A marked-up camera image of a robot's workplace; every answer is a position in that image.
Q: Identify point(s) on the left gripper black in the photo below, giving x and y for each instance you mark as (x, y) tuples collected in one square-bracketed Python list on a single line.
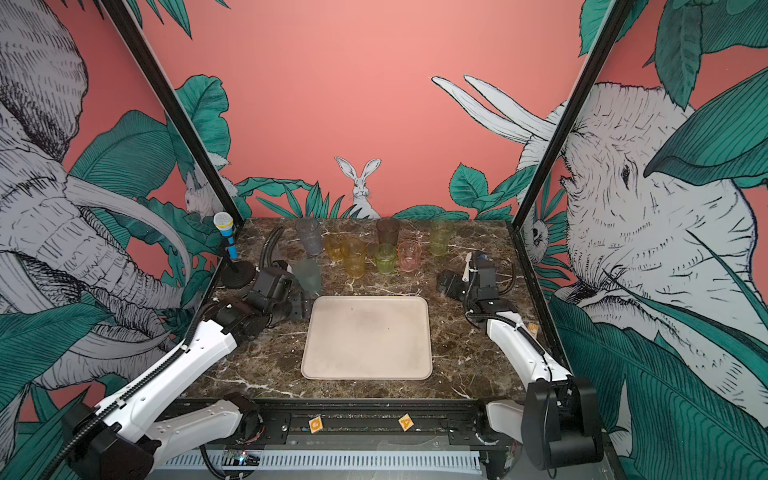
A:
[(301, 306)]

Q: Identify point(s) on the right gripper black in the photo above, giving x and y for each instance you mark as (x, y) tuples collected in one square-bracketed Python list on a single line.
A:
[(443, 284)]

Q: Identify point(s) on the amber plastic glass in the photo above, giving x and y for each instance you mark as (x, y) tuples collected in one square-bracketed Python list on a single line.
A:
[(334, 246)]

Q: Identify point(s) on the beige square tray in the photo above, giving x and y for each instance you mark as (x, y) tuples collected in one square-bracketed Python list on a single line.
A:
[(354, 338)]

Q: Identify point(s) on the blue grey plastic glass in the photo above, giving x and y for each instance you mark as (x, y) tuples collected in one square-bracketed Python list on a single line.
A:
[(309, 232)]

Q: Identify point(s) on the clear plastic glass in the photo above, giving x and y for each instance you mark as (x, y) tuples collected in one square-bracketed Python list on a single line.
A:
[(282, 264)]

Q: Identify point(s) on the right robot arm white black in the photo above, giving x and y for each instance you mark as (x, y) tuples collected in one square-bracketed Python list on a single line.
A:
[(559, 423)]

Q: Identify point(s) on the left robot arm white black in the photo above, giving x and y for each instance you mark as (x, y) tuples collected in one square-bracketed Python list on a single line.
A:
[(124, 435)]

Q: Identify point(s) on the teal frosted glass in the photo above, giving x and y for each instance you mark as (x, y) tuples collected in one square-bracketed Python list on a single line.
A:
[(307, 272)]

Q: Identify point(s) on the pink plastic glass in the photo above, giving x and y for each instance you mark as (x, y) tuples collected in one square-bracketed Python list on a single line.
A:
[(409, 255)]

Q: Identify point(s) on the tall light green glass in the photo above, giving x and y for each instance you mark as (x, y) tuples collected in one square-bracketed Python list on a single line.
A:
[(441, 233)]

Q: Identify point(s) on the toy microphone on stand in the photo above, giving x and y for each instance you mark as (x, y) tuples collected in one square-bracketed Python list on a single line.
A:
[(236, 272)]

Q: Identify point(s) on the green plastic glass short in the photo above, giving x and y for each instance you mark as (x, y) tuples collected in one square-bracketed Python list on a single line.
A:
[(385, 258)]

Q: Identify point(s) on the yellow plastic glass front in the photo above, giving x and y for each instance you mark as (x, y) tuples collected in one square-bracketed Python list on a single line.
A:
[(354, 253)]

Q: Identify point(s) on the dark brown plastic glass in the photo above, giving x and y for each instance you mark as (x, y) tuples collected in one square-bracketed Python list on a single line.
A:
[(388, 230)]

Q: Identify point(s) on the black front rail base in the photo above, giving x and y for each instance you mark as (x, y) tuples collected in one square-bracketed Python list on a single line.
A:
[(272, 421)]

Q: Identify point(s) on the right black frame post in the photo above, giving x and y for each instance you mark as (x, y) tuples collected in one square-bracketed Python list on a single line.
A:
[(608, 33)]

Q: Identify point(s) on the black frame post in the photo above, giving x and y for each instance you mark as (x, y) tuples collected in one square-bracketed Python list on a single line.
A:
[(124, 22), (608, 33)]

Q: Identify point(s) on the left black frame post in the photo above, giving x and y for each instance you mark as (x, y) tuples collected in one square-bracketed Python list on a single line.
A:
[(124, 22)]

